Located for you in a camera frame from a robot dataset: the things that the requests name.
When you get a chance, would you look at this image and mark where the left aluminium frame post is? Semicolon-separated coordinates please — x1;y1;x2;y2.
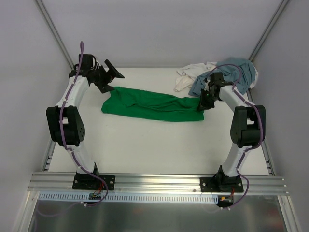
34;0;74;69

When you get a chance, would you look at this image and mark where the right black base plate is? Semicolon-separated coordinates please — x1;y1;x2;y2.
199;176;244;193

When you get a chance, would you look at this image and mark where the aluminium mounting rail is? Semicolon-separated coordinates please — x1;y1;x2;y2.
28;172;290;195

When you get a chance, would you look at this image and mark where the white t-shirt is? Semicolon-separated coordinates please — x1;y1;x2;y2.
174;62;258;92

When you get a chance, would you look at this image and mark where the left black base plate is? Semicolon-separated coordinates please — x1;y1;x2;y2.
72;173;116;190

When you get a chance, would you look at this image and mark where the white slotted cable duct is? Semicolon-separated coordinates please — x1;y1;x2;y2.
38;191;218;204

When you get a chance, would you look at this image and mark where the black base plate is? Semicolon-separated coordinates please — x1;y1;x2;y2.
199;176;244;193
72;173;116;190

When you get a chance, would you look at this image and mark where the right aluminium frame post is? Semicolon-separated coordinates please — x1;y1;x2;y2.
249;0;290;62

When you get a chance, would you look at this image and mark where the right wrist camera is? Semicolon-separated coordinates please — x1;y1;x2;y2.
210;72;225;86

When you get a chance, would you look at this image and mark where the green t-shirt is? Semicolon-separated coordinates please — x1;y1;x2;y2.
101;87;204;122

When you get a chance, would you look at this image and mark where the blue-grey t-shirt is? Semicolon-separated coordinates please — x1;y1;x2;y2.
188;58;257;97

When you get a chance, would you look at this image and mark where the aluminium frame post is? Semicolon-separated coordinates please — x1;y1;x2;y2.
34;0;74;69
249;0;290;62

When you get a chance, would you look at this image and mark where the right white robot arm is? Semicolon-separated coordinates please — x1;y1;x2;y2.
197;72;266;192

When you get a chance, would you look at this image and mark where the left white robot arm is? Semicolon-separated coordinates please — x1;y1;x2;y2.
46;54;124;189

